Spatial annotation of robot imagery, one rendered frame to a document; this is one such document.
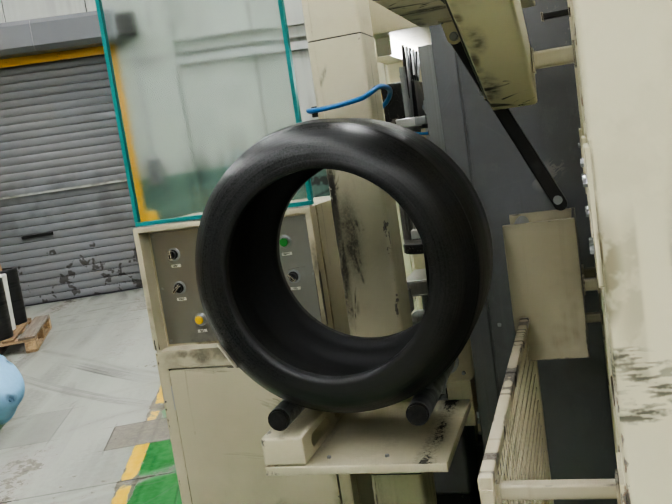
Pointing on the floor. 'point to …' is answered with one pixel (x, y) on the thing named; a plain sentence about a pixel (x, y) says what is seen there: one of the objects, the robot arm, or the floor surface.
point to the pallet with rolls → (12, 322)
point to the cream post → (362, 202)
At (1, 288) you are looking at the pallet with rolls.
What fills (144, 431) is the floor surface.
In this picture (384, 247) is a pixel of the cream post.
